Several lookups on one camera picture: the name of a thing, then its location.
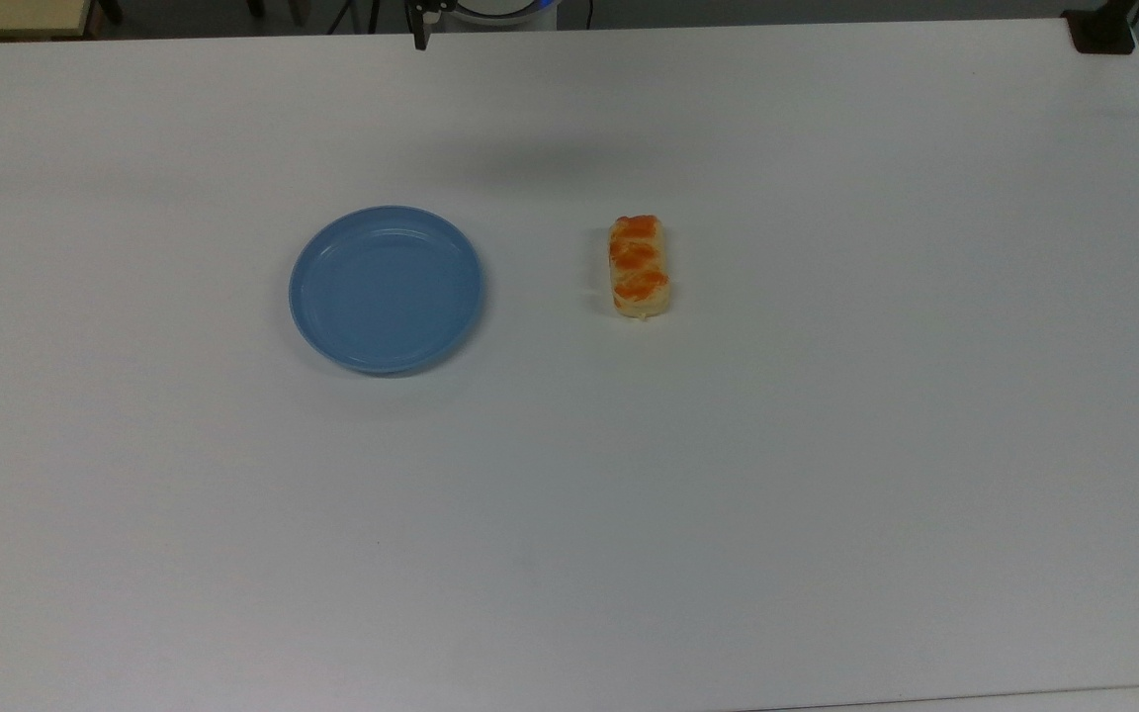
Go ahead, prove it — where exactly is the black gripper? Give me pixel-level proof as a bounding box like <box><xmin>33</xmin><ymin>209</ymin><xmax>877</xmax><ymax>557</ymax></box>
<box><xmin>409</xmin><ymin>0</ymin><xmax>453</xmax><ymax>51</ymax></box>

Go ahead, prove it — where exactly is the orange glazed bread loaf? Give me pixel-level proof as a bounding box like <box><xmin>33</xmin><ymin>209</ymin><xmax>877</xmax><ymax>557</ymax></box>
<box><xmin>608</xmin><ymin>214</ymin><xmax>672</xmax><ymax>321</ymax></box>

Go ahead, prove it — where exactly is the blue round plate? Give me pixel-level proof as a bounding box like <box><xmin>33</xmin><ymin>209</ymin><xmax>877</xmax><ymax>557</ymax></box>
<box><xmin>289</xmin><ymin>205</ymin><xmax>484</xmax><ymax>376</ymax></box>

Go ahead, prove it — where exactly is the light wooden table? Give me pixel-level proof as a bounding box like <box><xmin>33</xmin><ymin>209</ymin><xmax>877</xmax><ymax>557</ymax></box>
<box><xmin>0</xmin><ymin>0</ymin><xmax>96</xmax><ymax>41</ymax></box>

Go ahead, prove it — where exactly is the white adjacent table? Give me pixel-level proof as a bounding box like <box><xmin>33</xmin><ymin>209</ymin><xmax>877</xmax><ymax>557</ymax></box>
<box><xmin>747</xmin><ymin>682</ymin><xmax>1139</xmax><ymax>712</ymax></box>

